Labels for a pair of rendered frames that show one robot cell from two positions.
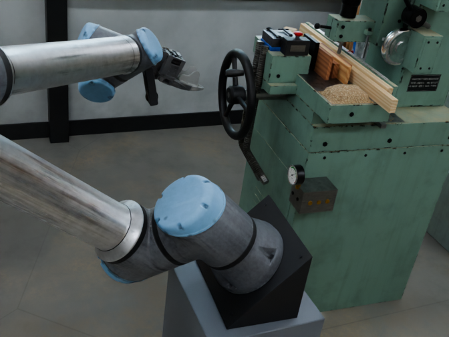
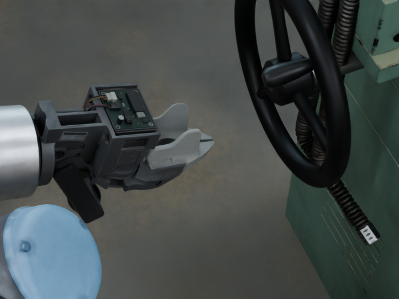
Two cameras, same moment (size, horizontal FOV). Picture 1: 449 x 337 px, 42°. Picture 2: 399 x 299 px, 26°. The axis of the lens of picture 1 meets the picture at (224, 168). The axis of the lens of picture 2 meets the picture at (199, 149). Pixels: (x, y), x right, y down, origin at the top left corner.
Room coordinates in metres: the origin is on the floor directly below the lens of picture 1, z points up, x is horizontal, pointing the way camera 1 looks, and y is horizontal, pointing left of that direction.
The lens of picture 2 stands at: (1.04, 0.11, 1.66)
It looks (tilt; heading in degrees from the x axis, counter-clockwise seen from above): 56 degrees down; 0
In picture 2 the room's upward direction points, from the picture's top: straight up
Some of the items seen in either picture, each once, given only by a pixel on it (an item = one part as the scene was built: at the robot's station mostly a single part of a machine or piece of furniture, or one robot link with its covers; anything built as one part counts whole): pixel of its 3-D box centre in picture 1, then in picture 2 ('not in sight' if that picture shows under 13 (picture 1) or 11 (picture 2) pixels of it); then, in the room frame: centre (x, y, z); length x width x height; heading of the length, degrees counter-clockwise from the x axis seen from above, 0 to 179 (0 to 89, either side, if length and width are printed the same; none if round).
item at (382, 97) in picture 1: (346, 69); not in sight; (1.80, -0.34, 0.92); 0.55 x 0.02 x 0.04; 23
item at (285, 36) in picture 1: (284, 40); not in sight; (1.79, -0.13, 0.99); 0.13 x 0.11 x 0.06; 23
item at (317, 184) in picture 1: (313, 195); not in sight; (1.56, -0.29, 0.58); 0.12 x 0.08 x 0.08; 113
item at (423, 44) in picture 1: (419, 50); not in sight; (1.78, -0.55, 1.02); 0.09 x 0.07 x 0.12; 23
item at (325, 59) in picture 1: (315, 57); not in sight; (1.82, -0.24, 0.94); 0.20 x 0.01 x 0.08; 23
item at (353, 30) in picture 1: (349, 31); not in sight; (1.86, -0.34, 1.03); 0.14 x 0.07 x 0.09; 113
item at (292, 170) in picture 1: (296, 177); not in sight; (1.54, -0.22, 0.65); 0.06 x 0.04 x 0.08; 23
